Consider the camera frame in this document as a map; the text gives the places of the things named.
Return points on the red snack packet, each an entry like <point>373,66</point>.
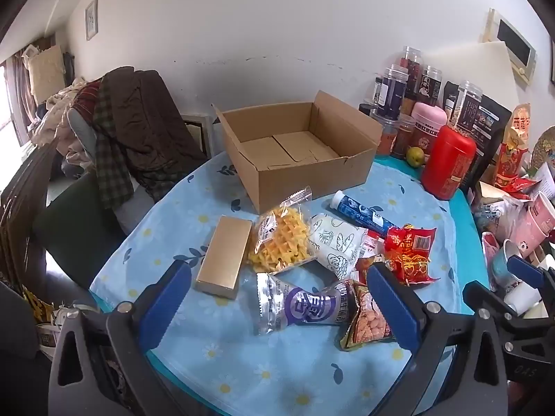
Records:
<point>407,255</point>

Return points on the red gold package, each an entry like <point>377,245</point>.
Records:
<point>514,151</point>

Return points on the brown curtain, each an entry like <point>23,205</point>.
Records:
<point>17,95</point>

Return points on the dark wooden furniture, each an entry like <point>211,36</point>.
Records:
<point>21,225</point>

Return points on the brown quilted jacket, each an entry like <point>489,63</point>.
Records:
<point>147,125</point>

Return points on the blue paper cup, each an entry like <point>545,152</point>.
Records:
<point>503,264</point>

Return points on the blue tube with white cap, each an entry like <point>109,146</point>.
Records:
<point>360,216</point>

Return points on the clear jar black label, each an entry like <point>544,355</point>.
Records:
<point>468,108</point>

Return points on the clear bag of yellow crackers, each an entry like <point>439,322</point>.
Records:
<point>282,238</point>

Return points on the gold rectangular box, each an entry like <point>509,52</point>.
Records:
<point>223,255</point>

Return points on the red canister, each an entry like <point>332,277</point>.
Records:
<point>448,164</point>

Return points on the silver purple snack packet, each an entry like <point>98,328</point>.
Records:
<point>295,303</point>

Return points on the dark green chair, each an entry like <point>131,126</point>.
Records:
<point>73,225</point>

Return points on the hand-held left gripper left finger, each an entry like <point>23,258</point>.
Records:
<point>167,307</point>

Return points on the green plaid cloth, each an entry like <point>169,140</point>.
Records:
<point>110,160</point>

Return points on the brown cardboard box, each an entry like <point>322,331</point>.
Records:
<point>303,182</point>

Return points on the pile of light clothes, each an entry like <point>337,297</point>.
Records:
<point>60,117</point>

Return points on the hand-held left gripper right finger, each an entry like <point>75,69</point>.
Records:
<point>392,303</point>

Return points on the wall picture frame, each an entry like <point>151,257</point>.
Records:
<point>91,19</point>

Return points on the clear jar red contents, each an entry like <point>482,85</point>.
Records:
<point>414,69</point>

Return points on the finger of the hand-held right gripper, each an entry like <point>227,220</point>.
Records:
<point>483,297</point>
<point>524,271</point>

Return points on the white framed panel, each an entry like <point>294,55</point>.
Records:
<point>195,134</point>

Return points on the yellow green fruit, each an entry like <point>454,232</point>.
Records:
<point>415,157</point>

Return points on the large black pouch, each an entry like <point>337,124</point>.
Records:
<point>492,138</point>

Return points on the clear jar purple label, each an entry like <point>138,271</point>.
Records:
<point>392,95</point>

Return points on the white paper cup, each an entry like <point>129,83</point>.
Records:
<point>522,301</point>

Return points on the peanut snack packet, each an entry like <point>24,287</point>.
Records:
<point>366,325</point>

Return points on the pink paper cup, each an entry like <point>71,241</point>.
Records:
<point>535,221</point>

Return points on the white bread-print packet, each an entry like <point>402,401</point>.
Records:
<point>338,242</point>

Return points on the blue floral tablecloth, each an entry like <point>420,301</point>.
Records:
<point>243,372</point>

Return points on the teal table cover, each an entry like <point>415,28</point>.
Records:
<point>459,242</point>

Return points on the cream framed black panel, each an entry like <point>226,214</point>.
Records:
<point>516,43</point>

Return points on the pink lidded jar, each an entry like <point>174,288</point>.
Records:
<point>427,117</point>

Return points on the small black pouch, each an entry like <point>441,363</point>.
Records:
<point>451,95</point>

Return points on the red white carton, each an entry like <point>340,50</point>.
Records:
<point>370,245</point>

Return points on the clear jar red-brown powder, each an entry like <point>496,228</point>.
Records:
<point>386,138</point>

